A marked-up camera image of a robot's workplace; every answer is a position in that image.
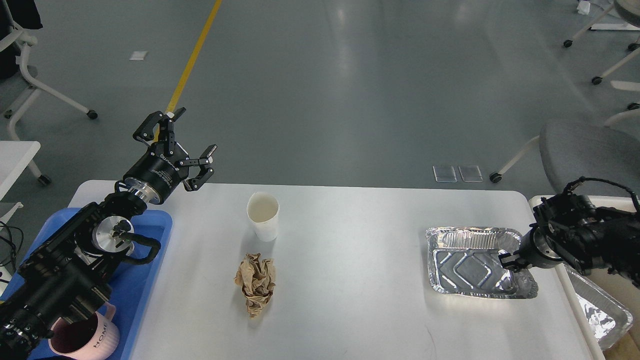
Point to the white paper cup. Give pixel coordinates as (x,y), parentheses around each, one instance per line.
(263,213)

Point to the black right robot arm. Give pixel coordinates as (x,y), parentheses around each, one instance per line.
(570,229)

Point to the crumpled brown paper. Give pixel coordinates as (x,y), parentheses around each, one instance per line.
(256,278)

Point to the white side table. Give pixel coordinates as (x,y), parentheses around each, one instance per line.
(15,156)

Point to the grey office chair right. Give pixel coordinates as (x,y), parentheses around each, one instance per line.
(609,158)

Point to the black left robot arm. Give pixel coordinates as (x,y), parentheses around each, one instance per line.
(67,276)

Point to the pink mug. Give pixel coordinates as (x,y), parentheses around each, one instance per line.
(95,338)

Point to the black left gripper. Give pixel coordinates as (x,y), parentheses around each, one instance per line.
(158,168)

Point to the blue plastic tray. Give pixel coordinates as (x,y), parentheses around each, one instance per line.
(131,284)

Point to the white bin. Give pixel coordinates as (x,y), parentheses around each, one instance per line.
(627,348)

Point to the aluminium foil tray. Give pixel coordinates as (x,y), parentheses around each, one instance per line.
(464,261)

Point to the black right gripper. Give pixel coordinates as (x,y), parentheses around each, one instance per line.
(534,251)

